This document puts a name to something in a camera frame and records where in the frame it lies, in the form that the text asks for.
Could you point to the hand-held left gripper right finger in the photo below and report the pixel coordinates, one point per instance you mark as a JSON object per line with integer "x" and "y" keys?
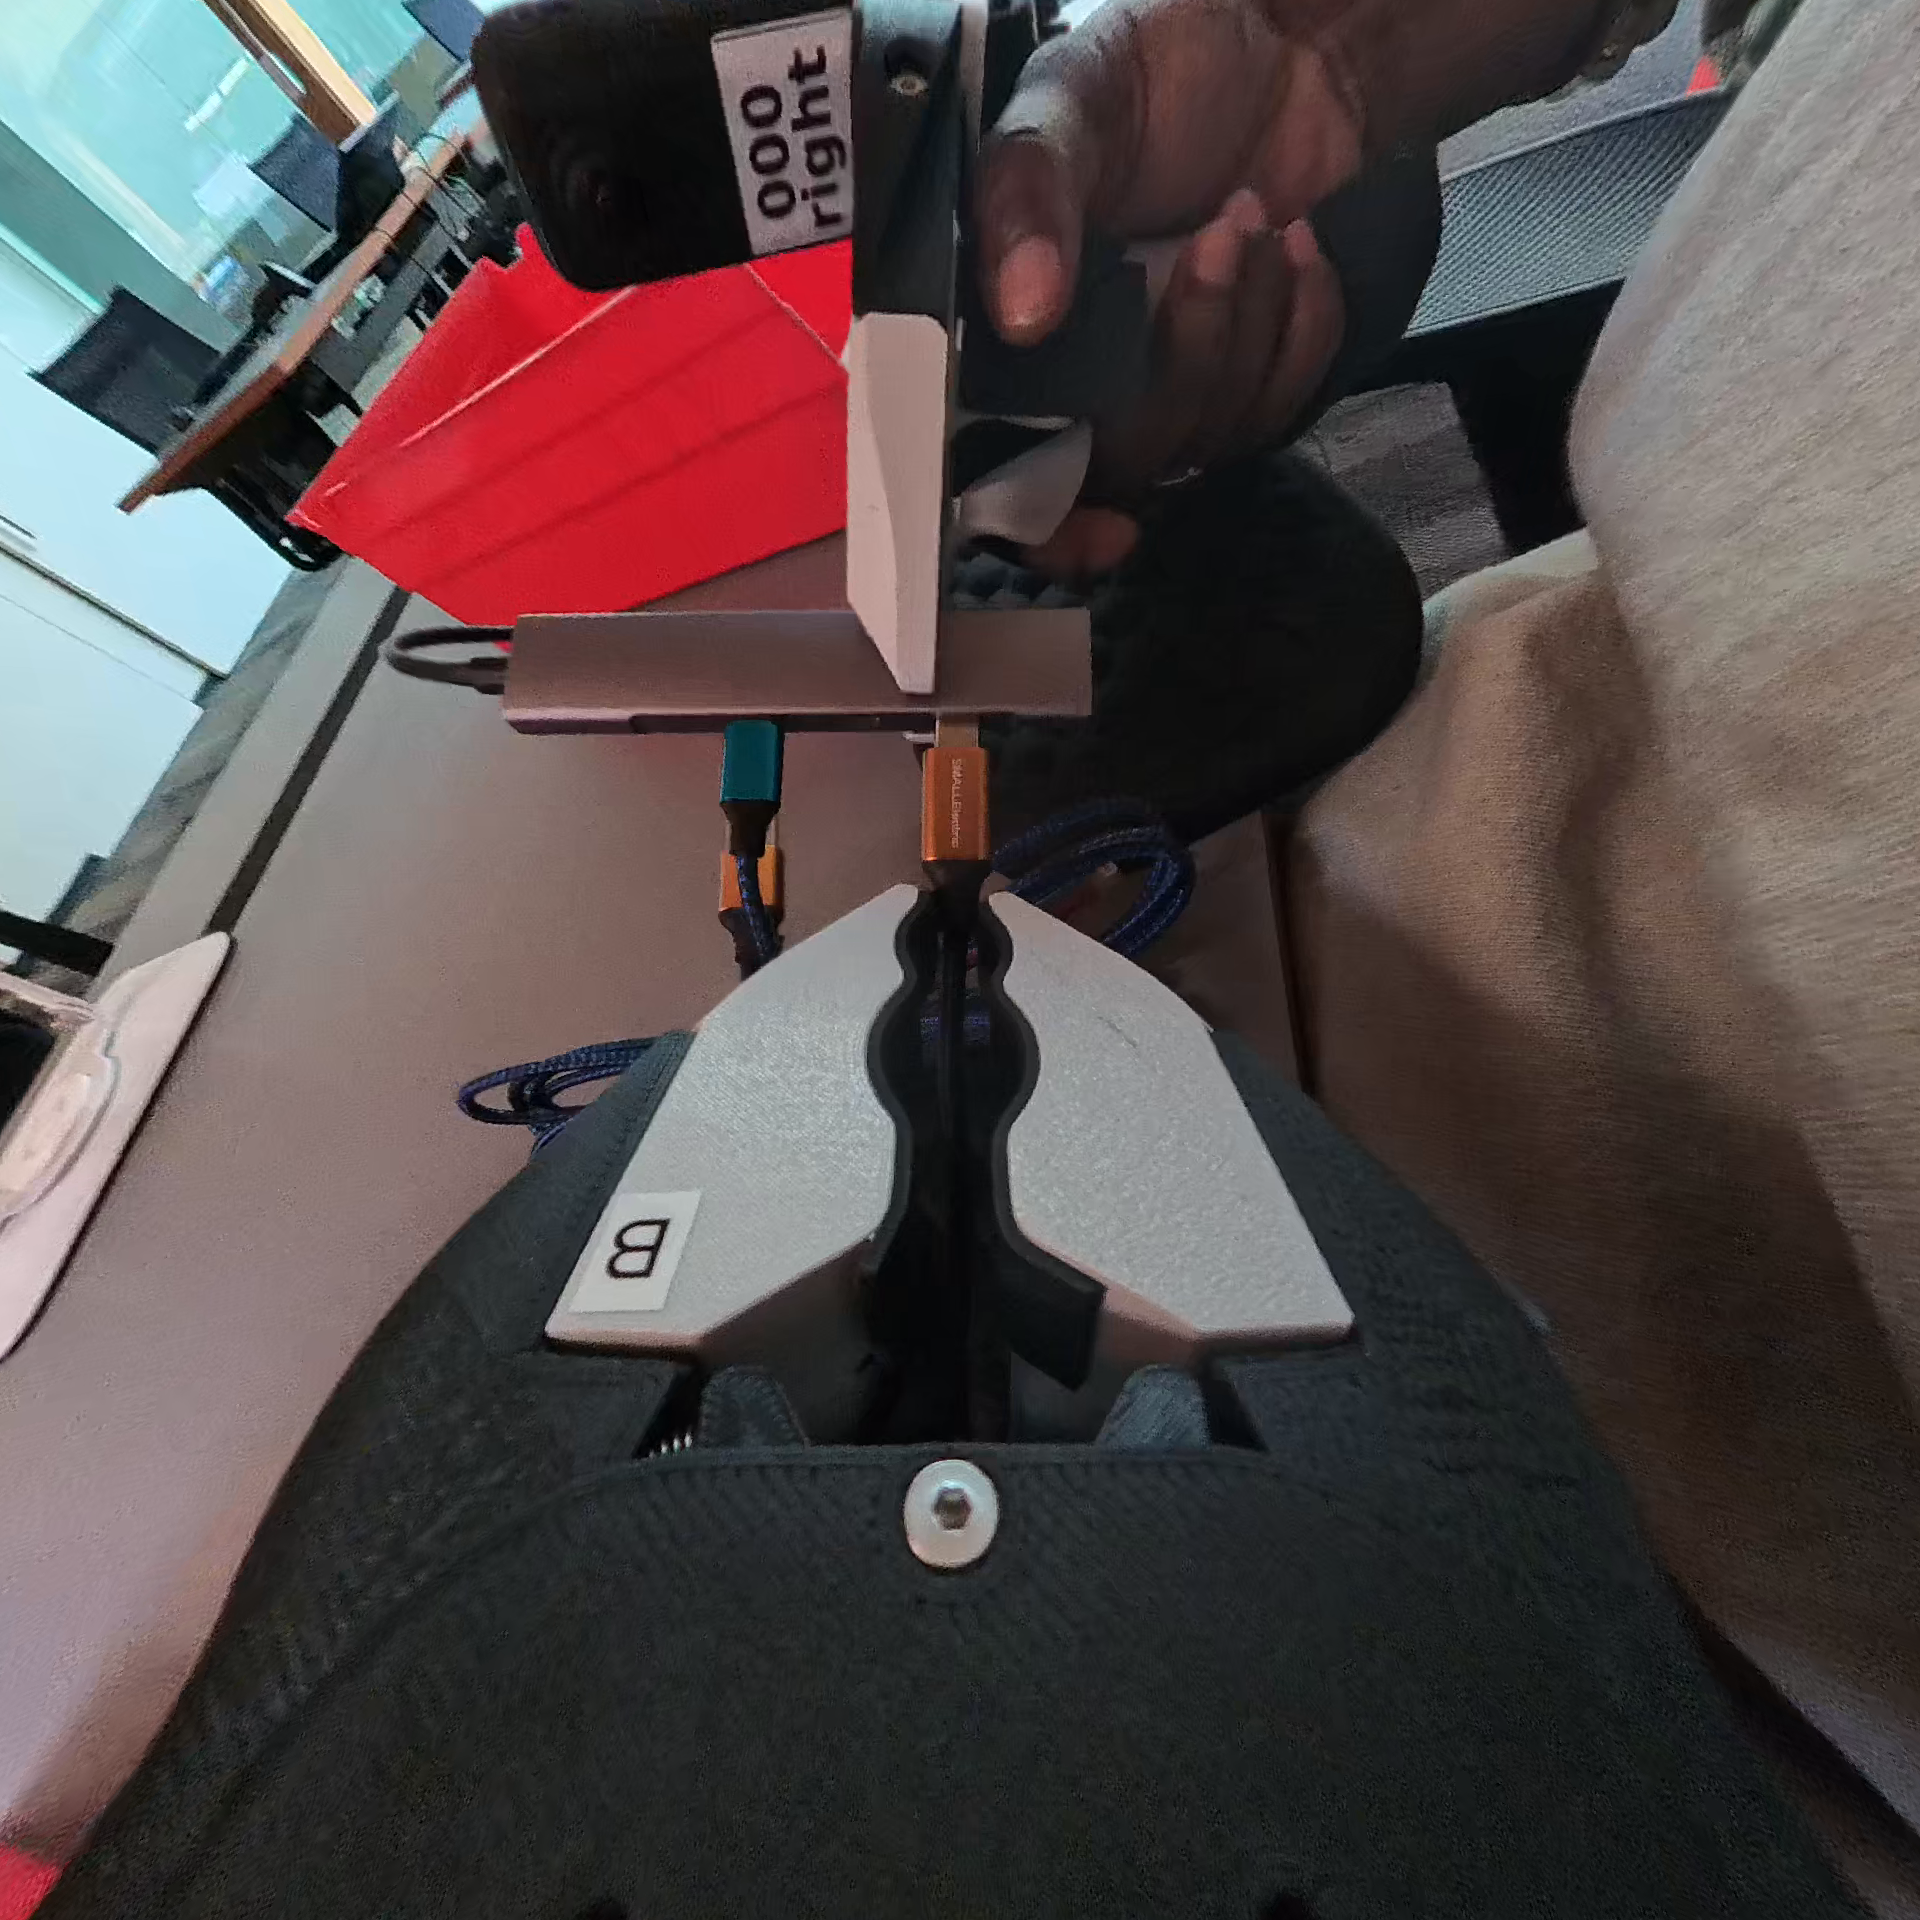
{"x": 1154, "y": 1154}

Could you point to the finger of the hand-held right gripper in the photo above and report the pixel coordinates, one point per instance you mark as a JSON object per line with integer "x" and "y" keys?
{"x": 897, "y": 494}

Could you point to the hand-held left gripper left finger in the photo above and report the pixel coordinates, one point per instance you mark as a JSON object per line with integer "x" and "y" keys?
{"x": 750, "y": 1141}

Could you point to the grey usb hub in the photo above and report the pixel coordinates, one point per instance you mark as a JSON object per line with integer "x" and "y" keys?
{"x": 704, "y": 674}

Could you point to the teal usb adapter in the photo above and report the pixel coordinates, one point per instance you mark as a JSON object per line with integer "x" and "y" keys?
{"x": 750, "y": 773}

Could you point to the person's right hand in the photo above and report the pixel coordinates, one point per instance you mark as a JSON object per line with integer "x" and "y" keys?
{"x": 1200, "y": 135}

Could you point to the red plastic bin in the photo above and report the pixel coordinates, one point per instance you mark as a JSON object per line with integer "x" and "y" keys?
{"x": 600, "y": 434}

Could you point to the wooden-edged office desk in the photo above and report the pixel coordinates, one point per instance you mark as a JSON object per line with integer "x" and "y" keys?
{"x": 285, "y": 359}

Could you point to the black honeycomb wrist rest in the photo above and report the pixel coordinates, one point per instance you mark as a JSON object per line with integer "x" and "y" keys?
{"x": 1277, "y": 674}

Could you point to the person's beige clothing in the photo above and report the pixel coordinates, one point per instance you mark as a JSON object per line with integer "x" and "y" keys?
{"x": 1723, "y": 1050}

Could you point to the white monitor stand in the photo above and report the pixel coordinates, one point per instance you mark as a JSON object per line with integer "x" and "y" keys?
{"x": 105, "y": 1110}

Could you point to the black mesh office chair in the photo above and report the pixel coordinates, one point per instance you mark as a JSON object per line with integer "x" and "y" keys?
{"x": 1546, "y": 224}

